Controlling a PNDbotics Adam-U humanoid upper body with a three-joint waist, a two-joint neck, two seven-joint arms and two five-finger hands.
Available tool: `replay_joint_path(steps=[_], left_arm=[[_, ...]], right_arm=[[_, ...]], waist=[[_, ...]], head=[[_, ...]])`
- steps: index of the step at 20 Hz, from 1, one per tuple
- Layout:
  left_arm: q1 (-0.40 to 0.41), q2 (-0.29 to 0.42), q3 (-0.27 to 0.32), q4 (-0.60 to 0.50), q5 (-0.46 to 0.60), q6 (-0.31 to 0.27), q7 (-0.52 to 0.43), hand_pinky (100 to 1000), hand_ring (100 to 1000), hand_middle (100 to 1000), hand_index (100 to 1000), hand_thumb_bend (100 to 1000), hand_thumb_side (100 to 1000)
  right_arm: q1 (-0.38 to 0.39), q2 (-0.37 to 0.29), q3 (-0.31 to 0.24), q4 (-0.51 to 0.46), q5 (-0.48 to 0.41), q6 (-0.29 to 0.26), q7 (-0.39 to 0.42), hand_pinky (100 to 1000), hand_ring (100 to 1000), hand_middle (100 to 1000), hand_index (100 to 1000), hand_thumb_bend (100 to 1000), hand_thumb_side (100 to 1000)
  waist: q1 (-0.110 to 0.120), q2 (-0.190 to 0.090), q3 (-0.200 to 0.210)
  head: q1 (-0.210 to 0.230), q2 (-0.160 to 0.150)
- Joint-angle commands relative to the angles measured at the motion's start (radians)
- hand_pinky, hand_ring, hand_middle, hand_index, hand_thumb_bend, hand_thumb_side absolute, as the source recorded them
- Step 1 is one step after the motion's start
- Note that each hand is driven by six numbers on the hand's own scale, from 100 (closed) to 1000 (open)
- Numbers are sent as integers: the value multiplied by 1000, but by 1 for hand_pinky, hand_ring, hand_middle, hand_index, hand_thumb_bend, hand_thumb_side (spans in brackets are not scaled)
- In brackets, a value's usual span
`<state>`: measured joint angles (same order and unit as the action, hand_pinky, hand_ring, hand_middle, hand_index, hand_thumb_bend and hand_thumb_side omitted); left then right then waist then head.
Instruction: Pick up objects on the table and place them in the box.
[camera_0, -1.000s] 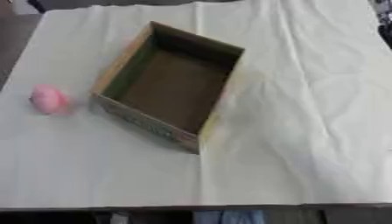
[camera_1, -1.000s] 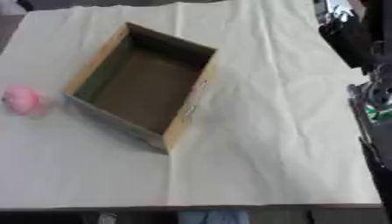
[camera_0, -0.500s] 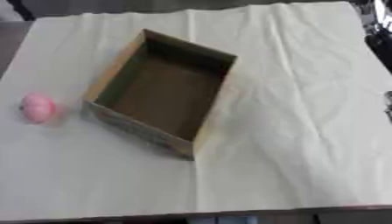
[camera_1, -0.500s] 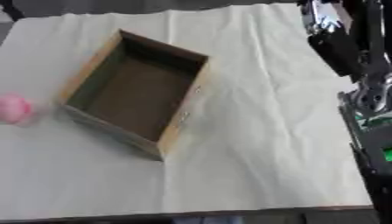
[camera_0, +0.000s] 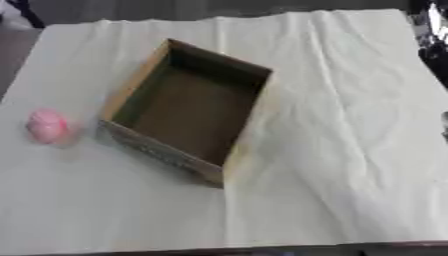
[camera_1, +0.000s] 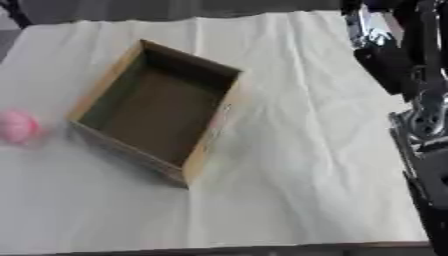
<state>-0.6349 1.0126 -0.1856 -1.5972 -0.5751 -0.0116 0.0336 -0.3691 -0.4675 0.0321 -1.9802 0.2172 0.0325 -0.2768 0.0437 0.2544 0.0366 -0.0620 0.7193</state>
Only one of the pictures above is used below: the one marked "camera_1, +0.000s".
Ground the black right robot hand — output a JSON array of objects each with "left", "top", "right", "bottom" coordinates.
[{"left": 339, "top": 0, "right": 448, "bottom": 103}]

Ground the pink round soft toy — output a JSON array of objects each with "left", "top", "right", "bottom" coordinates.
[{"left": 0, "top": 107, "right": 48, "bottom": 147}]

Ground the black tripod leg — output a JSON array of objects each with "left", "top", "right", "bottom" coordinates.
[{"left": 0, "top": 0, "right": 35, "bottom": 30}]

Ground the open tan cardboard box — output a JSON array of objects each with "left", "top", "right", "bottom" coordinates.
[{"left": 64, "top": 38, "right": 245, "bottom": 190}]

